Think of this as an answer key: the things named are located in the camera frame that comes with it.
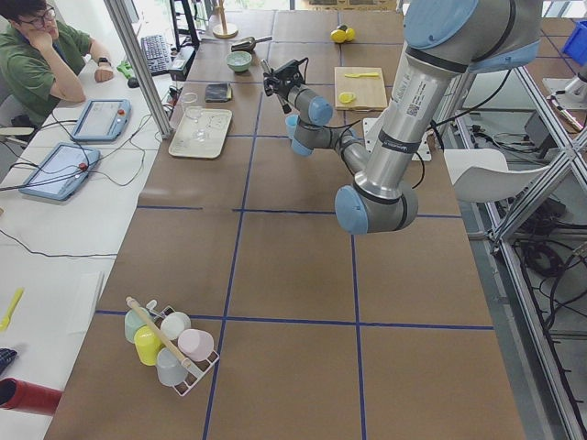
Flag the mint green plastic cup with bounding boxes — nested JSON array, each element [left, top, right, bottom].
[[124, 309, 145, 344]]

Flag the green bowl of ice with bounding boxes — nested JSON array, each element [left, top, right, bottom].
[[226, 50, 253, 73]]

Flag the grey folded cloth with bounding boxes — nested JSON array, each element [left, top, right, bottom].
[[205, 82, 232, 103]]

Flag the stacked lemon slices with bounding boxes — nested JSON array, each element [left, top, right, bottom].
[[338, 92, 356, 104]]

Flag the cream bear tray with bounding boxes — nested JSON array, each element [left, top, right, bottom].
[[168, 108, 232, 160]]

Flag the steel ice scoop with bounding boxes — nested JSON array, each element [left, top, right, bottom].
[[230, 36, 272, 52]]

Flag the aluminium frame post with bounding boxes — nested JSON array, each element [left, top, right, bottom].
[[105, 0, 172, 139]]

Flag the yellow plastic cup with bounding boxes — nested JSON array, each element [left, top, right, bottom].
[[133, 325, 163, 367]]

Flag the wooden cutting board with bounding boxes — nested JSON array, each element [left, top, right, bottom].
[[334, 67, 388, 111]]

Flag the seated person green shirt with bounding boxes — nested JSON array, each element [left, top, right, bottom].
[[1, 1, 114, 126]]

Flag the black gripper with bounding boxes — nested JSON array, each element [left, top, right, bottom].
[[263, 75, 304, 108]]

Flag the teach pendant tablet near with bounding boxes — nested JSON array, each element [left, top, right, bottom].
[[18, 142, 101, 202]]

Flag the white plastic cup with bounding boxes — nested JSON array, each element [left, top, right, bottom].
[[161, 312, 191, 341]]

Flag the yellow plastic knife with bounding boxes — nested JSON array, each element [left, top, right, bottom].
[[344, 71, 380, 79]]

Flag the yellow lemons pile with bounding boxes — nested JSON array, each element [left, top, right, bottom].
[[330, 25, 356, 44]]

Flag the yellow plastic spatula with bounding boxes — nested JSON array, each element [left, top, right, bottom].
[[0, 287, 25, 332]]

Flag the grey plastic cup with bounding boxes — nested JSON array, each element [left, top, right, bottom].
[[156, 347, 187, 387]]

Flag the teach pendant tablet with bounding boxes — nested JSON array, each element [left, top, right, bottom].
[[18, 142, 101, 202], [70, 99, 131, 142]]

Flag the wooden round stand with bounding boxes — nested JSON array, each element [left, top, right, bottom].
[[212, 0, 238, 39]]

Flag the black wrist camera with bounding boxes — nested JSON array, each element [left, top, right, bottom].
[[271, 58, 309, 84]]

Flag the red cylinder tube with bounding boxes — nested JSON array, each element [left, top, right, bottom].
[[1, 378, 62, 416]]

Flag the wooden rack handle stick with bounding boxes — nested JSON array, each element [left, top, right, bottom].
[[126, 296, 193, 369]]

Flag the black keyboard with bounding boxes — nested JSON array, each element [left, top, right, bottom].
[[139, 35, 172, 76]]

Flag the pink plastic cup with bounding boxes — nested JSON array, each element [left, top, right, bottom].
[[177, 328, 215, 361]]

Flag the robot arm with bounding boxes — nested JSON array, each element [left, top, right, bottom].
[[261, 0, 542, 235]]

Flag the clear wine glass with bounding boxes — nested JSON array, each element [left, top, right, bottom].
[[181, 92, 206, 142]]

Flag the teach pendant tablet far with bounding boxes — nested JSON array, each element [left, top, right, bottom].
[[70, 99, 131, 142]]

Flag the white wire cup rack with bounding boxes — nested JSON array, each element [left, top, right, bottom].
[[146, 300, 219, 396]]

